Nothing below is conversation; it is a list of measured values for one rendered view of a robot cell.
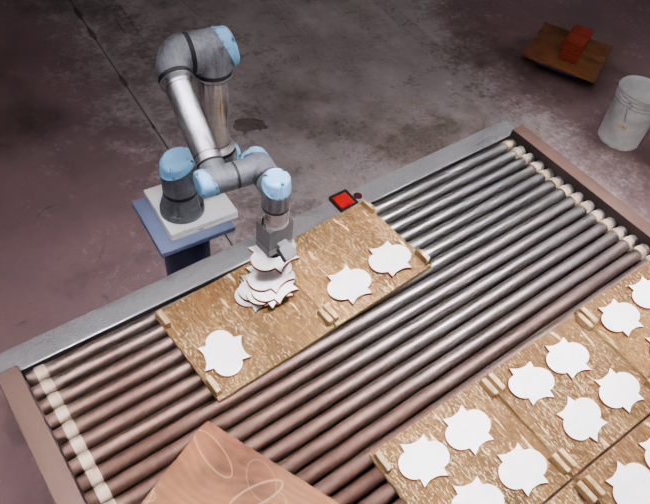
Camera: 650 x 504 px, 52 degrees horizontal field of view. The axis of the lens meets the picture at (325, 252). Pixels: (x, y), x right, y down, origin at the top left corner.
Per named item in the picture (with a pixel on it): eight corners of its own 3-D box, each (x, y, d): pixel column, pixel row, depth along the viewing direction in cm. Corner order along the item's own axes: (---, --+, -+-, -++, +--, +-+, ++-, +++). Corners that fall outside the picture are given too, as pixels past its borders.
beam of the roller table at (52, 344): (-6, 369, 188) (-13, 358, 184) (500, 130, 278) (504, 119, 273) (4, 391, 184) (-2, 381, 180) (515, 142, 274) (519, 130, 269)
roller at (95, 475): (77, 481, 168) (73, 473, 165) (572, 197, 253) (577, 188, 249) (85, 497, 166) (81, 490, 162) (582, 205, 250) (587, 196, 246)
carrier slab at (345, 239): (267, 255, 215) (267, 252, 214) (361, 204, 234) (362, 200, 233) (335, 329, 199) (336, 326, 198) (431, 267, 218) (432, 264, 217)
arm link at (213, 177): (140, 30, 179) (204, 189, 168) (179, 23, 182) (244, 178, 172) (140, 56, 189) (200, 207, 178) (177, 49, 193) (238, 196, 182)
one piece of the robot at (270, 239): (280, 237, 175) (278, 275, 187) (306, 222, 179) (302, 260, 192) (253, 210, 180) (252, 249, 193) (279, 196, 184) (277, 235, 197)
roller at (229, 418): (85, 497, 166) (82, 490, 162) (582, 205, 250) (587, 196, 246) (94, 514, 164) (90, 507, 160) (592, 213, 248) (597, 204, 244)
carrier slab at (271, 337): (154, 316, 197) (153, 313, 195) (267, 255, 215) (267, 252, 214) (219, 403, 181) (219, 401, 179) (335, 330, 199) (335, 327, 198)
